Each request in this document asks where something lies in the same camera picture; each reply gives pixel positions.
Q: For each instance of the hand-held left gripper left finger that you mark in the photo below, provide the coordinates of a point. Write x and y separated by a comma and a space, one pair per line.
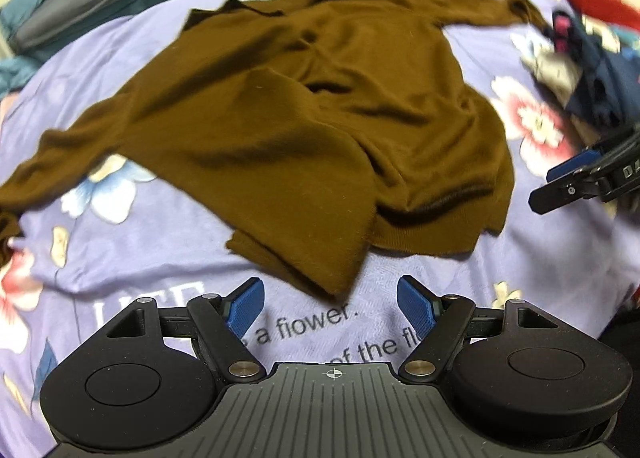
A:
244, 307

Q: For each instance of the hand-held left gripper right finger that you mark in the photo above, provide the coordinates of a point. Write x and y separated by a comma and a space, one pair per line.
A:
415, 305

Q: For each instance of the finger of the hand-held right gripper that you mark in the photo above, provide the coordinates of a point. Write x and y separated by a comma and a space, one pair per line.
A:
570, 165
555, 197

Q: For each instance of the brown knit sweater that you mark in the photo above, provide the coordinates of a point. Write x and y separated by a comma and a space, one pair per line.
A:
300, 108

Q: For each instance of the purple floral blanket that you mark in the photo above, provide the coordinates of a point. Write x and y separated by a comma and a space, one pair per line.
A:
150, 258

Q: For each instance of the teal bedding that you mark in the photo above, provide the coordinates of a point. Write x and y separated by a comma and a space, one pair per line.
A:
30, 13

